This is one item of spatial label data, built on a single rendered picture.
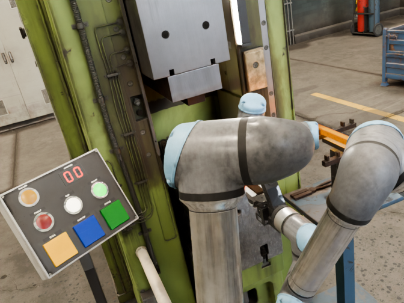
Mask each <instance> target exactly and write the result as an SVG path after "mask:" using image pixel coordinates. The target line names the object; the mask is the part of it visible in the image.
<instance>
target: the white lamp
mask: <svg viewBox="0 0 404 303"><path fill-rule="evenodd" d="M66 206H67V209H68V210H69V211H71V212H76V211H78V210H79V209H80V207H81V203H80V201H79V200H78V199H76V198H71V199H69V200H68V201H67V203H66Z"/></svg>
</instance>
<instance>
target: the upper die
mask: <svg viewBox="0 0 404 303"><path fill-rule="evenodd" d="M142 79H143V82H144V84H146V85H147V86H148V87H150V88H151V89H153V90H155V91H156V92H158V93H159V94H161V95H162V96H164V97H165V98H167V99H168V100H170V101H171V102H173V103H174V102H178V101H180V100H184V99H188V98H191V97H194V96H198V95H201V94H205V93H209V92H211V91H215V90H219V89H222V83H221V76H220V72H219V64H214V63H211V65H210V66H206V67H202V68H199V69H195V70H191V71H188V72H184V73H179V74H177V75H174V74H172V73H170V76H169V77H166V78H161V79H157V80H153V79H151V78H149V77H148V76H146V75H144V74H142Z"/></svg>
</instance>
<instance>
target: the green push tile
mask: <svg viewBox="0 0 404 303"><path fill-rule="evenodd" d="M100 213H101V214H102V216H103V218H104V219H105V221H106V223H107V224H108V226H109V228H110V229H111V230H113V229H115V228H116V227H118V226H119V225H121V224H122V223H124V222H125V221H127V220H128V219H130V217H129V215H128V214H127V212H126V211H125V209H124V207H123V206H122V204H121V203H120V200H116V201H115V202H113V203H111V204H110V205H108V206H106V207H105V208H103V209H102V210H100Z"/></svg>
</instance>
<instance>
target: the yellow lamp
mask: <svg viewBox="0 0 404 303"><path fill-rule="evenodd" d="M21 200H22V201H23V203H25V204H33V203H35V202H36V200H37V194H36V193H35V192H34V191H32V190H26V191H24V192H23V193H22V195H21Z"/></svg>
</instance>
